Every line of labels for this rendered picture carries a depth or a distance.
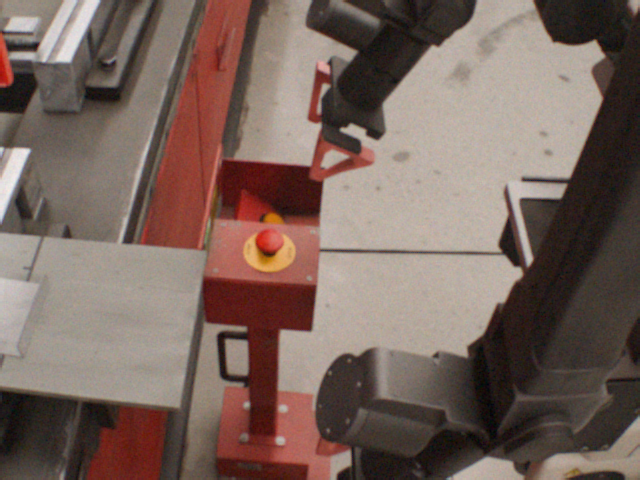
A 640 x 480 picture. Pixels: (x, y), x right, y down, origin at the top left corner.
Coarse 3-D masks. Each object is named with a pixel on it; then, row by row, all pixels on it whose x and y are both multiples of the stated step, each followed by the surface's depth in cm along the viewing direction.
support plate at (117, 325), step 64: (0, 256) 75; (64, 256) 75; (128, 256) 76; (192, 256) 76; (64, 320) 70; (128, 320) 71; (192, 320) 72; (0, 384) 65; (64, 384) 66; (128, 384) 67
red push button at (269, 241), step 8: (264, 232) 104; (272, 232) 104; (256, 240) 103; (264, 240) 103; (272, 240) 103; (280, 240) 103; (264, 248) 102; (272, 248) 102; (280, 248) 103; (272, 256) 105
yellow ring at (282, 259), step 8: (248, 240) 106; (288, 240) 107; (248, 248) 106; (256, 248) 106; (288, 248) 106; (248, 256) 105; (256, 256) 105; (264, 256) 105; (280, 256) 105; (288, 256) 105; (256, 264) 104; (264, 264) 104; (272, 264) 104; (280, 264) 104; (288, 264) 104
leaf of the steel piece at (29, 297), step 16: (0, 288) 72; (16, 288) 72; (32, 288) 72; (48, 288) 72; (0, 304) 71; (16, 304) 71; (32, 304) 69; (0, 320) 70; (16, 320) 70; (32, 320) 69; (0, 336) 68; (16, 336) 69; (0, 352) 67; (16, 352) 68
